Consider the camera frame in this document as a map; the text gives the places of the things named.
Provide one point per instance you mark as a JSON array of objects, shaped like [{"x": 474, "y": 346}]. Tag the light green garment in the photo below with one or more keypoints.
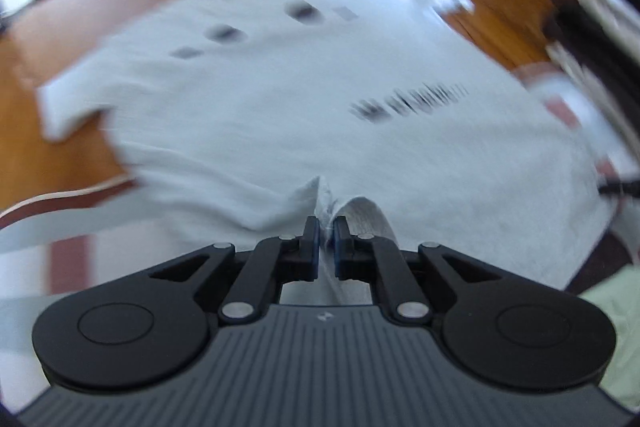
[{"x": 619, "y": 298}]

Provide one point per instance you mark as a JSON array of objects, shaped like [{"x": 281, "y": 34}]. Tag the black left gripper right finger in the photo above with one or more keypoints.
[{"x": 502, "y": 328}]

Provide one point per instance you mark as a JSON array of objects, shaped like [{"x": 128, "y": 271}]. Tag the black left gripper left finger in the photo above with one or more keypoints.
[{"x": 139, "y": 330}]

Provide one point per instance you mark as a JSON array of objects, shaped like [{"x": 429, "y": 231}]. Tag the light grey t-shirt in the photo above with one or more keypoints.
[{"x": 242, "y": 118}]

